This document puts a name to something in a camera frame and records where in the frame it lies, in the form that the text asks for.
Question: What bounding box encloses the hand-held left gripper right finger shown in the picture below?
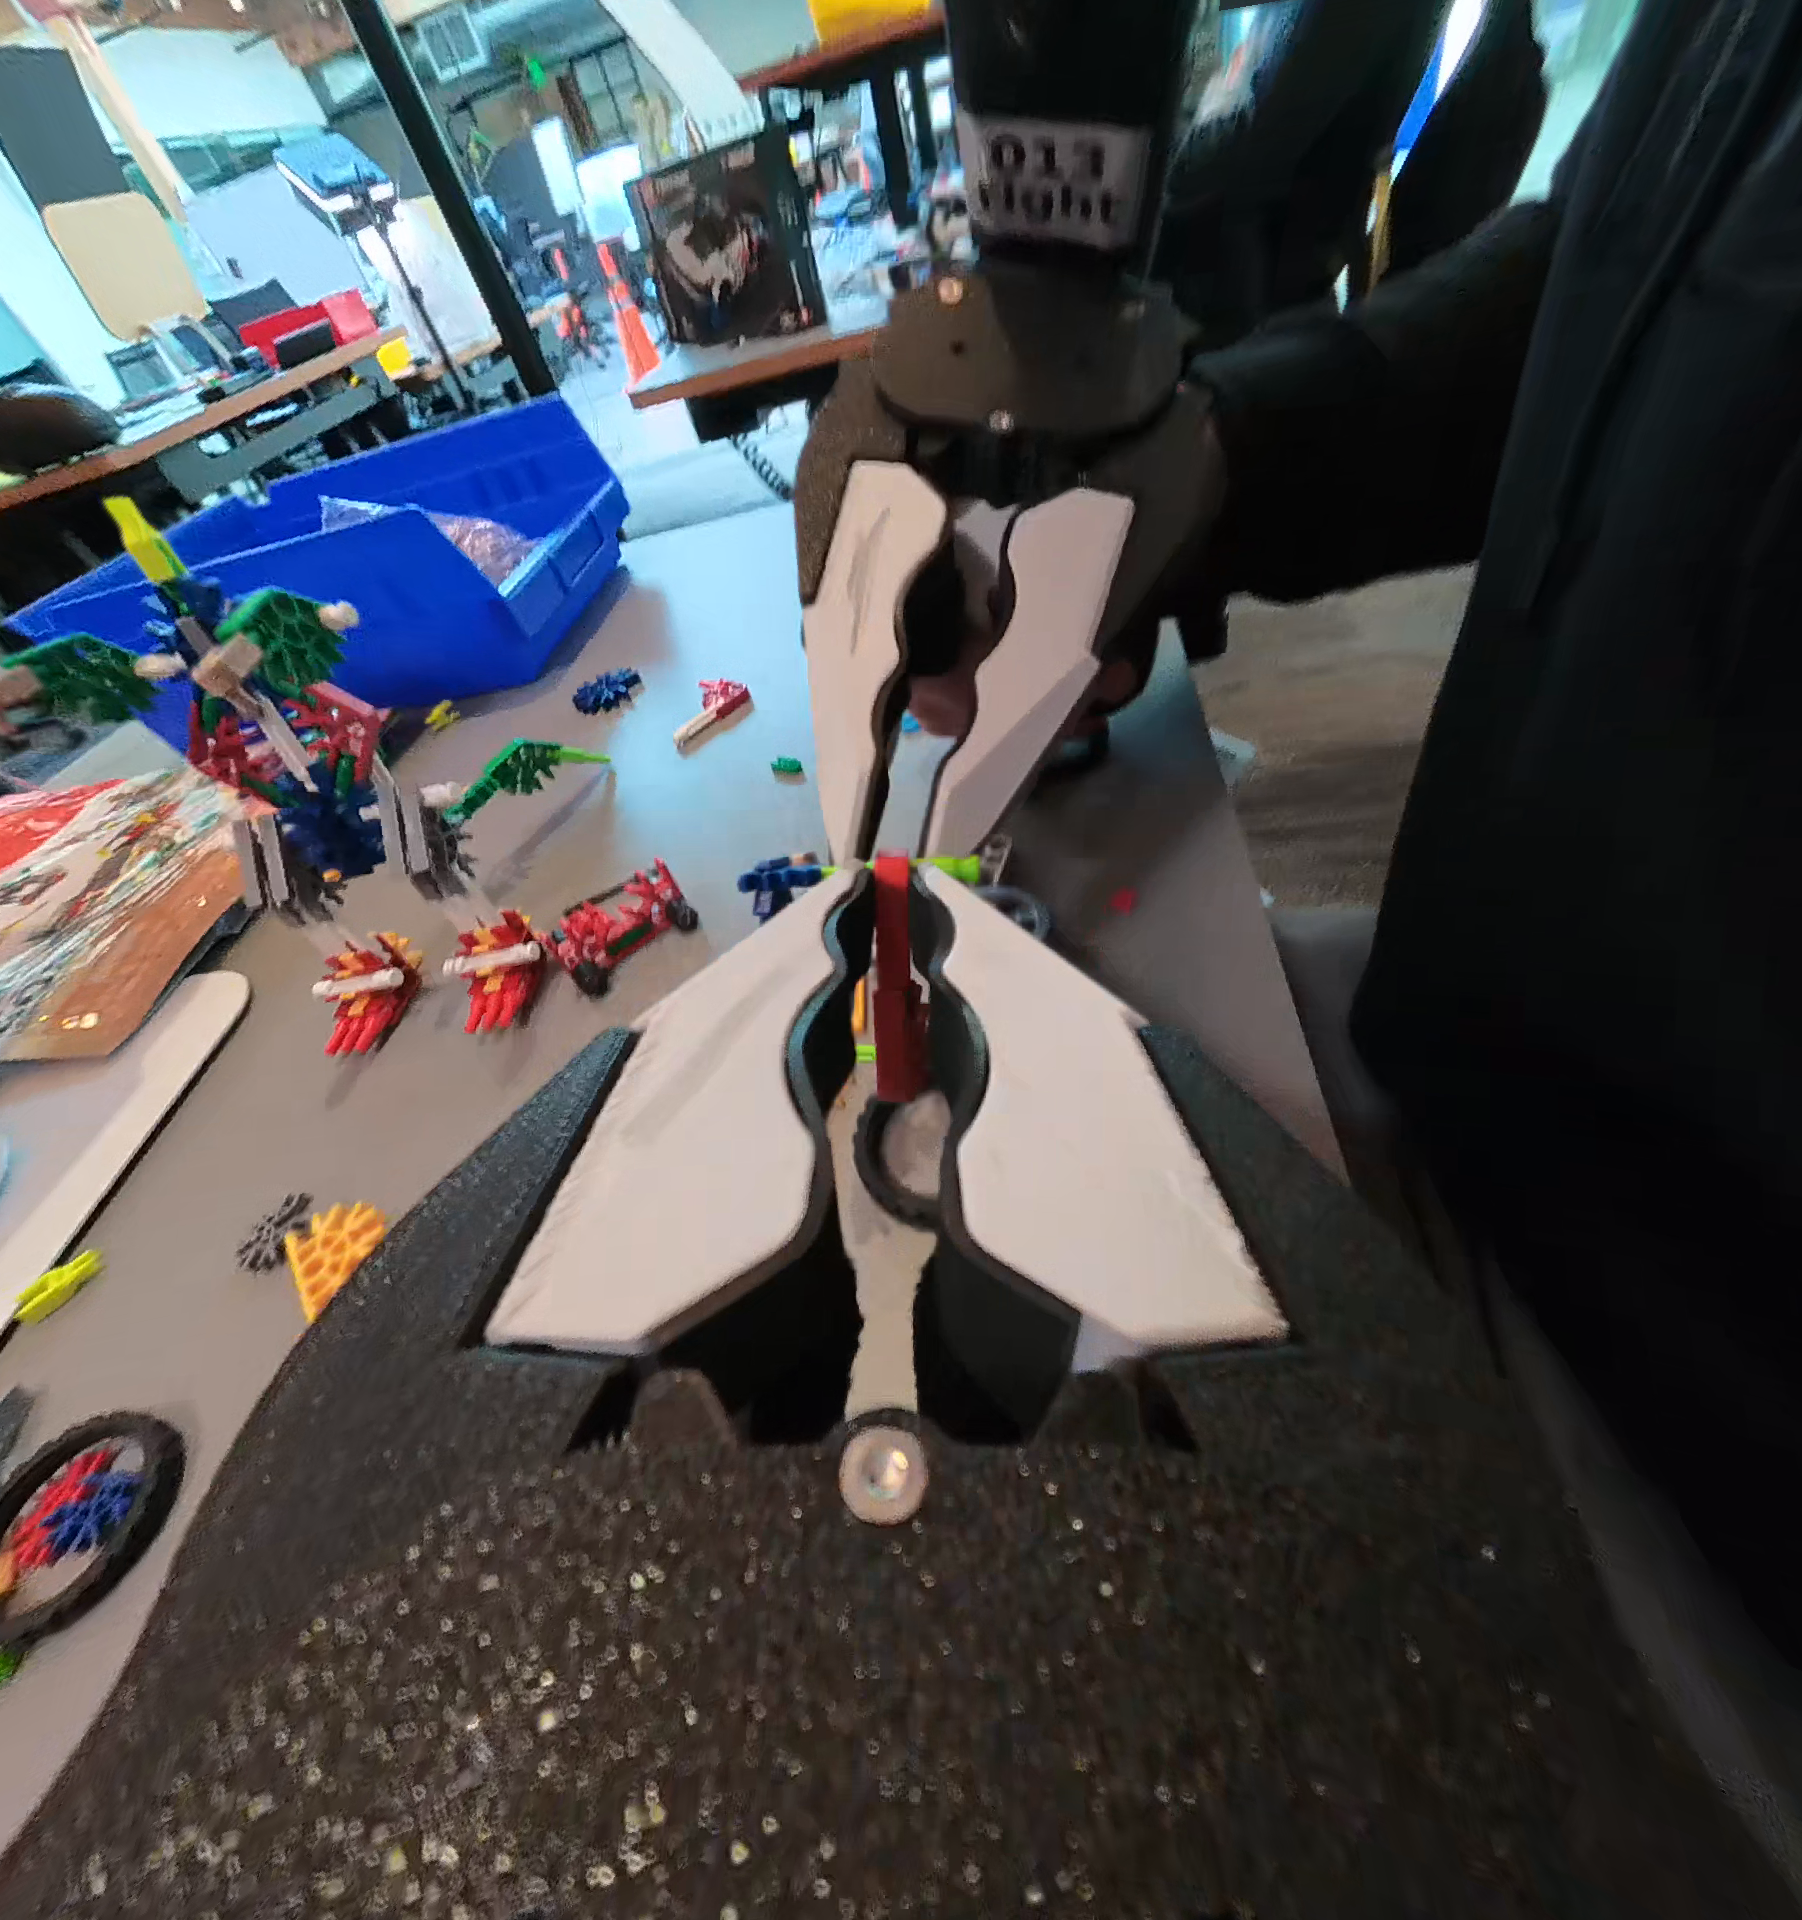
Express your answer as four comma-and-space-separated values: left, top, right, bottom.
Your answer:
900, 870, 1294, 1366

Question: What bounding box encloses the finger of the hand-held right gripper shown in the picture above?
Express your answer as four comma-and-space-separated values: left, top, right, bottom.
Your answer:
919, 489, 1143, 867
805, 459, 958, 867

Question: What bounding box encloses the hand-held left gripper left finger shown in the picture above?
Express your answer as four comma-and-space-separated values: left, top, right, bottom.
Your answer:
489, 870, 888, 1359

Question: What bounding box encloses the red connector pair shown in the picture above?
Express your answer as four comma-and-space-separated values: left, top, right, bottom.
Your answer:
866, 856, 926, 1106

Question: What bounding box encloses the orange rod blue connector frame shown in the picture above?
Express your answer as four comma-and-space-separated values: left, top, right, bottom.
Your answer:
735, 849, 993, 926

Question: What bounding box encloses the multicolour toy model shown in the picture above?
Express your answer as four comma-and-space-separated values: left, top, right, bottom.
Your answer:
0, 496, 482, 916

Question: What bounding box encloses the red yellow connector cluster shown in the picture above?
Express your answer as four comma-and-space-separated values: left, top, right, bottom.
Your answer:
444, 914, 551, 1036
316, 938, 422, 1057

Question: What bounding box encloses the black toy car box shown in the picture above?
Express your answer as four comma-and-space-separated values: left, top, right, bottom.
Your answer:
626, 126, 833, 348

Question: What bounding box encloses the orange snowflake connector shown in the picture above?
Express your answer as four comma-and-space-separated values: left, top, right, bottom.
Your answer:
281, 1200, 393, 1321

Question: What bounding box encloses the clear plastic bag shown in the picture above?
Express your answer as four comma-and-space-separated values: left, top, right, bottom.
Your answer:
316, 496, 557, 593

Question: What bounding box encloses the blue plastic bin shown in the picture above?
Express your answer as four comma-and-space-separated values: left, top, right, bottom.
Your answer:
2, 396, 633, 752

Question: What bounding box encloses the black metal table leg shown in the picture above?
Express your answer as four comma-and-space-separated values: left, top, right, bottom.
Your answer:
337, 0, 557, 406

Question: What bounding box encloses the short yellow-green rod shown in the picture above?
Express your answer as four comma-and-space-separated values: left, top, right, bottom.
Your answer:
9, 1253, 107, 1328

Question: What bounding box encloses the printed toy packet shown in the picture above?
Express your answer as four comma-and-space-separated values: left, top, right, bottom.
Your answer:
0, 775, 257, 1062

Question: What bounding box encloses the tire with colourful hub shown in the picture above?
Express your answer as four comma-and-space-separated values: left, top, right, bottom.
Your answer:
0, 1411, 189, 1652

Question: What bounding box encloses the background work table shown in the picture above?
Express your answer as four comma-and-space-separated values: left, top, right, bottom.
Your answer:
0, 332, 422, 541

